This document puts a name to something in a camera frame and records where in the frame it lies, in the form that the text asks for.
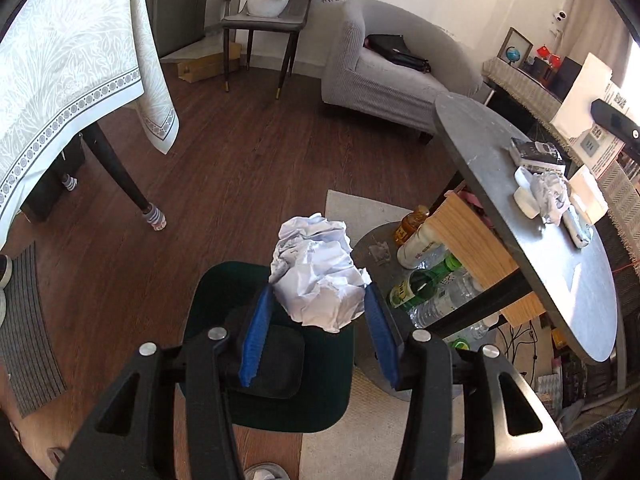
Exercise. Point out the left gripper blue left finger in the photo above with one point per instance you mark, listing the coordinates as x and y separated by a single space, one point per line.
253 334

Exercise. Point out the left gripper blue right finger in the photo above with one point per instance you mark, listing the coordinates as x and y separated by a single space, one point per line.
383 332

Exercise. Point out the white paper ball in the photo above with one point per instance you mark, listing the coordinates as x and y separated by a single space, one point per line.
313 275

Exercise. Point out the blue white tissue pack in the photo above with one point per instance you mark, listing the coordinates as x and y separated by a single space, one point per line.
580 231

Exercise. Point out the dark green trash bin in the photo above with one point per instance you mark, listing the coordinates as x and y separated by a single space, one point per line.
304 377

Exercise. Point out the green glass bottle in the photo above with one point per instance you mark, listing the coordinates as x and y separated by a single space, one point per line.
421 284

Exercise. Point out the white plastic bottle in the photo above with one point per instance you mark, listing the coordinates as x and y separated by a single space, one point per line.
423 249

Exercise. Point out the clear plastic water bottle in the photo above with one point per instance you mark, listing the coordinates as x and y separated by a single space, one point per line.
452 293

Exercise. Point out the beige lace desk runner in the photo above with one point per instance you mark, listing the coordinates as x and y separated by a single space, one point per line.
541 103

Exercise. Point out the black tissue pack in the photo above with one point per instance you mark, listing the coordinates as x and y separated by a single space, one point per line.
537 157

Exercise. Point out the crumpled white paper on table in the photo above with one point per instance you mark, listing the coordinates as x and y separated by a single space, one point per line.
551 194

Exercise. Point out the amber drink bottle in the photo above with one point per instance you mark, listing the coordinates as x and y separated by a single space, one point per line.
409 224

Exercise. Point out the wooden shelf panel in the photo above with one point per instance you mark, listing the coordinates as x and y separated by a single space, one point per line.
465 234

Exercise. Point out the large white plastic lid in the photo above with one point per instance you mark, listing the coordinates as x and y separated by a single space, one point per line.
523 195

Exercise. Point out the round grey marble coffee table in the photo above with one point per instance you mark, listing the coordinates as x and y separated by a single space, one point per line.
575 286

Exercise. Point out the small blue globe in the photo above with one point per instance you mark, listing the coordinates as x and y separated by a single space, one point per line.
513 55

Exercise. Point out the grey striped door mat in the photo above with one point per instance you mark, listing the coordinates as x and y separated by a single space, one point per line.
34 375

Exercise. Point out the black handbag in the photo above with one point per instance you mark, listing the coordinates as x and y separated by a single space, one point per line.
394 50

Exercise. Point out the grey armchair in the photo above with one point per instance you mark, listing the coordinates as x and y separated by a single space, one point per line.
357 78

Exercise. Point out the black white shoe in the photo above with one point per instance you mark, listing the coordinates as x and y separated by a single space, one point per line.
6 270

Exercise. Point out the black dining table leg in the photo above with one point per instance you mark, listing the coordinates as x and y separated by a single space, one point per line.
107 157

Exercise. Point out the cardboard box on floor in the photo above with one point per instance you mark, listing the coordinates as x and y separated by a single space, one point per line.
209 66

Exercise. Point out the grey dining chair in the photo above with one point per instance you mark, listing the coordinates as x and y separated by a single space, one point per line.
282 16

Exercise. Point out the white patterned tablecloth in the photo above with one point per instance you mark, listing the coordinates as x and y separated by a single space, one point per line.
65 64

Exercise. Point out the white security camera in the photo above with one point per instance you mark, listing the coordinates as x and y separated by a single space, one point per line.
558 22

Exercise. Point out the wooden picture frame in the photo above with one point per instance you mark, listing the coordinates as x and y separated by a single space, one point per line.
516 39

